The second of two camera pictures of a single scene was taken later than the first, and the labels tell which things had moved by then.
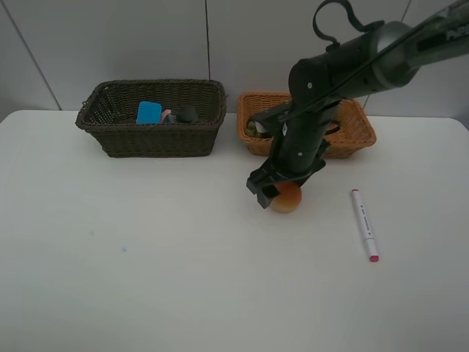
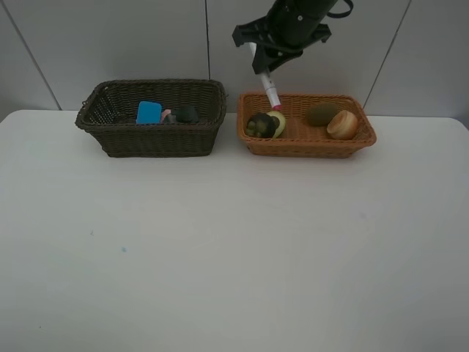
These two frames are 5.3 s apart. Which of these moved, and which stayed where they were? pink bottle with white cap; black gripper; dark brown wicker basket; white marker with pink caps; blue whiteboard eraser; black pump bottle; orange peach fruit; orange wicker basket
Moved: white marker with pink caps; black gripper; orange peach fruit
Stayed: dark brown wicker basket; pink bottle with white cap; blue whiteboard eraser; black pump bottle; orange wicker basket
